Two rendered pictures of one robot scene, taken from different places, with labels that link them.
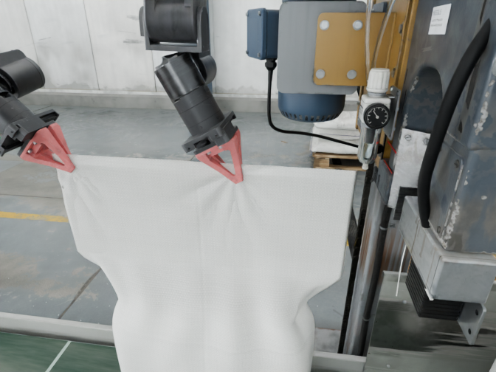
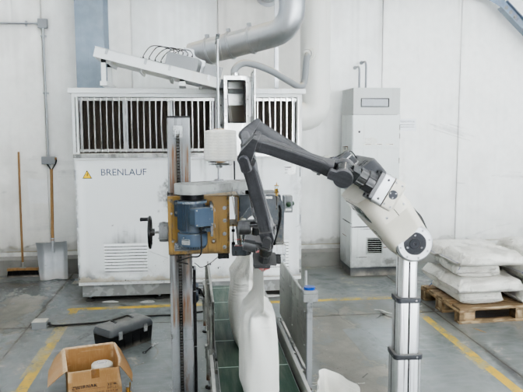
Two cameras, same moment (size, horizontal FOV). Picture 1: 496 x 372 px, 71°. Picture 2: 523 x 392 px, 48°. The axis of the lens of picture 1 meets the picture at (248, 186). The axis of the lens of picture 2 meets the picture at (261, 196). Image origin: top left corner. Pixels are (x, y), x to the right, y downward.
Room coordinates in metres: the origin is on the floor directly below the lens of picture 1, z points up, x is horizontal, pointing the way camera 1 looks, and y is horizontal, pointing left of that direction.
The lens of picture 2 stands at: (1.23, 2.84, 1.68)
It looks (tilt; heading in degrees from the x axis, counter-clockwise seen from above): 6 degrees down; 255
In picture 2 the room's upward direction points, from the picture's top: straight up
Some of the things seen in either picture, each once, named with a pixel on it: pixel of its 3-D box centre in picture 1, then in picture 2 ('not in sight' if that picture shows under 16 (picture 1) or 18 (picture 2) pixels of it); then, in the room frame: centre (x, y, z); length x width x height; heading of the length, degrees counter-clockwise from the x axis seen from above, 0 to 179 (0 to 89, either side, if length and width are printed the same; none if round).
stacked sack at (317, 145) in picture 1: (343, 143); not in sight; (3.28, -0.95, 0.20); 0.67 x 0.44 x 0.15; 82
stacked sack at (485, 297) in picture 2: not in sight; (465, 288); (-2.02, -1.93, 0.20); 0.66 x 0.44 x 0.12; 82
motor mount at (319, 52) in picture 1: (353, 49); (208, 216); (0.70, -0.20, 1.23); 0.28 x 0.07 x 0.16; 82
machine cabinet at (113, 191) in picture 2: not in sight; (191, 190); (0.32, -3.51, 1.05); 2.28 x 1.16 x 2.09; 172
